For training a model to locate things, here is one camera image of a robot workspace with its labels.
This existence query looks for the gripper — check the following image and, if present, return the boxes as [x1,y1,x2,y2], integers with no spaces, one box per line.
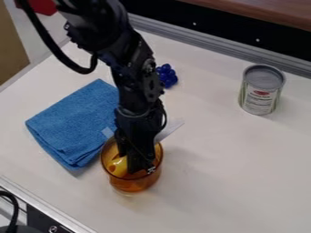
[113,104,168,176]

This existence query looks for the blue toy grapes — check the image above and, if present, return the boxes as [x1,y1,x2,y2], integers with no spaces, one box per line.
[154,63,180,89]

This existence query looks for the blue cloth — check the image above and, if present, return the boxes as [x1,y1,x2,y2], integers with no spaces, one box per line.
[24,78,122,169]

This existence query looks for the black looping cable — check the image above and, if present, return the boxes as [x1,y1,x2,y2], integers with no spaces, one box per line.
[15,0,100,76]

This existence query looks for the orange clear pot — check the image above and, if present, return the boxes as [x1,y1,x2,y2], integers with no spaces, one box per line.
[99,136,166,193]

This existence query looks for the silver can with white label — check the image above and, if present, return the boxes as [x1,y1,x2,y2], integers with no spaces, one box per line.
[237,64,288,117]

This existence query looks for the brown cardboard box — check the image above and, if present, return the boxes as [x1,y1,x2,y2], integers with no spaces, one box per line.
[0,0,32,86]

